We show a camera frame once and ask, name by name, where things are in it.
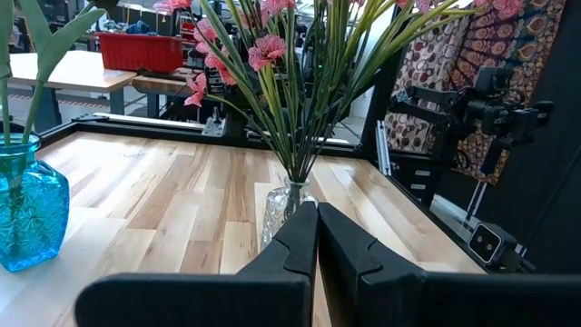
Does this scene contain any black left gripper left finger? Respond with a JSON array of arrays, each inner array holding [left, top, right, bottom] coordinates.
[[74, 201, 319, 327]]

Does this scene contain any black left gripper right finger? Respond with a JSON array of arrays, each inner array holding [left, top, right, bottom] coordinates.
[[317, 202, 581, 327]]

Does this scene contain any clear glass vase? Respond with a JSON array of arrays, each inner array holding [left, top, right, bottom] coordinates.
[[261, 175, 320, 251]]

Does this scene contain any blue glass vase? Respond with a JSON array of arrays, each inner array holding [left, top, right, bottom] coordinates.
[[0, 133, 72, 273]]

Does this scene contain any black drawer unit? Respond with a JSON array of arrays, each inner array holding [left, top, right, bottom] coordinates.
[[390, 152, 439, 208]]

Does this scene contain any wooden workbench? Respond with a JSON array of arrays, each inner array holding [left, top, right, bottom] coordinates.
[[131, 67, 210, 119]]

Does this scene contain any cream maroon dotted cloth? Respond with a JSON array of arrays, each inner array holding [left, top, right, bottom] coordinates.
[[383, 13, 482, 158]]

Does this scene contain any red plastic bin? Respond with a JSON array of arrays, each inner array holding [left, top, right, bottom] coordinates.
[[95, 31, 185, 74]]

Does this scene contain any orange circle patterned cloth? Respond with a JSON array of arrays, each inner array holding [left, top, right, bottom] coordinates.
[[453, 0, 568, 187]]

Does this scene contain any white table with grey legs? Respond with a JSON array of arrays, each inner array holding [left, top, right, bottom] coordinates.
[[8, 49, 137, 133]]

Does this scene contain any black table-level camera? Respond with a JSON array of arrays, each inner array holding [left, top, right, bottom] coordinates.
[[467, 221, 523, 273]]

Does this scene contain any silver aluminium rail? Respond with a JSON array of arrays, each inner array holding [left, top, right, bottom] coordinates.
[[374, 120, 392, 177]]

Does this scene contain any silver frame bracket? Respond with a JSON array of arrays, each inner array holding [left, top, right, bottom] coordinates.
[[202, 106, 227, 138]]

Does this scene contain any black aluminium table frame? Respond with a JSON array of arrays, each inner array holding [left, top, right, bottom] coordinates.
[[38, 0, 437, 160]]

